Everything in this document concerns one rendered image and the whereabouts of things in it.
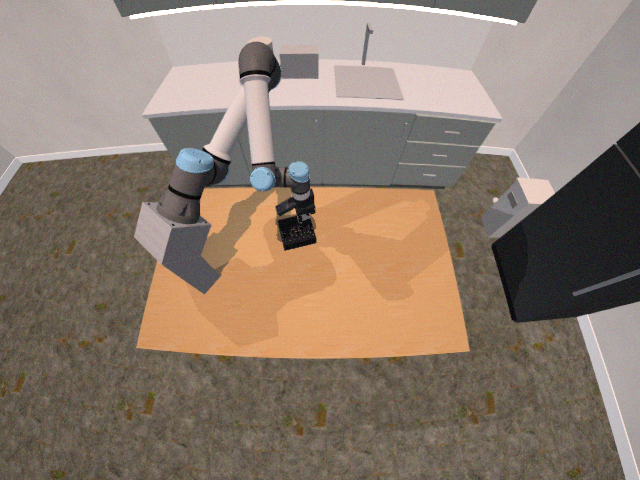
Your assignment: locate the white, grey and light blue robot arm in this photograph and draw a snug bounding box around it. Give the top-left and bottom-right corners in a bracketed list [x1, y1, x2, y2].
[157, 41, 310, 224]

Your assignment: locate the black lighting desk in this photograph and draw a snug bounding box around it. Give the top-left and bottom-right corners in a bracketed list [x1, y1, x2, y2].
[277, 216, 316, 251]

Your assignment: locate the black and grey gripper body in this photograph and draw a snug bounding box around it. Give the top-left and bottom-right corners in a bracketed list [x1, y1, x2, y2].
[293, 189, 315, 216]

